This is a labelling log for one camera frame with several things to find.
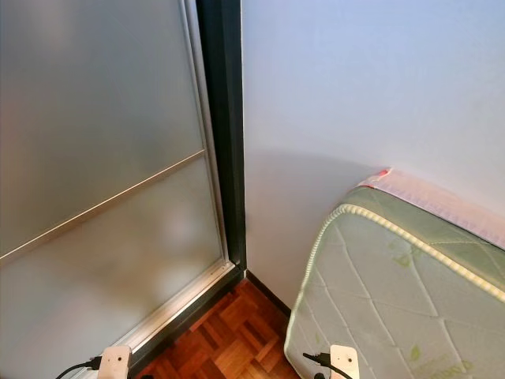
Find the frosted glass sliding door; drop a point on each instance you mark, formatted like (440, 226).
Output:
(102, 118)

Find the dark wooden baseboard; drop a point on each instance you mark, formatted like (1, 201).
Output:
(268, 292)

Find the pink fabric pad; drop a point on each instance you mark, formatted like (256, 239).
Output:
(442, 197)

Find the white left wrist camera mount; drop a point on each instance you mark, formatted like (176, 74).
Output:
(115, 363)

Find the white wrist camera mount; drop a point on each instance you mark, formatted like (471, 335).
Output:
(115, 363)
(346, 363)

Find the dark door frame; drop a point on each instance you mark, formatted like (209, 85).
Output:
(222, 118)

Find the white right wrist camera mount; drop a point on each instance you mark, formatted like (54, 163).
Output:
(346, 363)

